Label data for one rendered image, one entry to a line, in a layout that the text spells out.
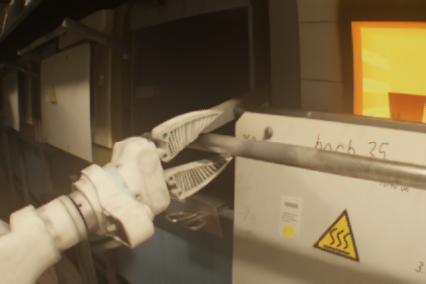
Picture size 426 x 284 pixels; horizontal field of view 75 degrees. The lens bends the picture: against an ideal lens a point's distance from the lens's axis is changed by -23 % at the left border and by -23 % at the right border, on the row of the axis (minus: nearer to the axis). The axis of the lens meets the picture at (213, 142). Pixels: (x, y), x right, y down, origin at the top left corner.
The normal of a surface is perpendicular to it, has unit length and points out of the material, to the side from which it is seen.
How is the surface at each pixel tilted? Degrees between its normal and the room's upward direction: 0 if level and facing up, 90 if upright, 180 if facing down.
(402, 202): 90
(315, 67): 90
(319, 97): 90
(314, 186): 90
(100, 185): 34
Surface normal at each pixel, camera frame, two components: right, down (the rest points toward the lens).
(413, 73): -0.69, 0.13
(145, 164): 0.72, 0.07
